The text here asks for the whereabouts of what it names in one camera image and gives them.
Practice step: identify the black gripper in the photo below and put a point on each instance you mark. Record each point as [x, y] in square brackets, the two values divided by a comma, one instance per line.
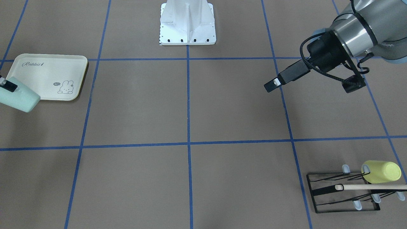
[327, 47]

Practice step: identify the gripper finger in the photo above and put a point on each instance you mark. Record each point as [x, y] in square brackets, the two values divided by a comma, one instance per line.
[7, 85]

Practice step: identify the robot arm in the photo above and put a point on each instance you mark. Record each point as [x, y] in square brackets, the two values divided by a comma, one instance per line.
[365, 29]

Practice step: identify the cream rabbit print tray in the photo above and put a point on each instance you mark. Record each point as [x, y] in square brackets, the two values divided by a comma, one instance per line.
[51, 76]

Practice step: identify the yellow plastic cup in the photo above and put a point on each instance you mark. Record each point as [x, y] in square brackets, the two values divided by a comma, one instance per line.
[379, 172]

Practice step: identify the white metal mounting base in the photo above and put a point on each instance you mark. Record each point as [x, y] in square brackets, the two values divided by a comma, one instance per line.
[187, 22]

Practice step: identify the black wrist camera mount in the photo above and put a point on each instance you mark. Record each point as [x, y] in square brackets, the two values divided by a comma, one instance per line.
[356, 81]

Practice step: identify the black wire cup rack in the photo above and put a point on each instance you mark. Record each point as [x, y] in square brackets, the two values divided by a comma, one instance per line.
[326, 199]

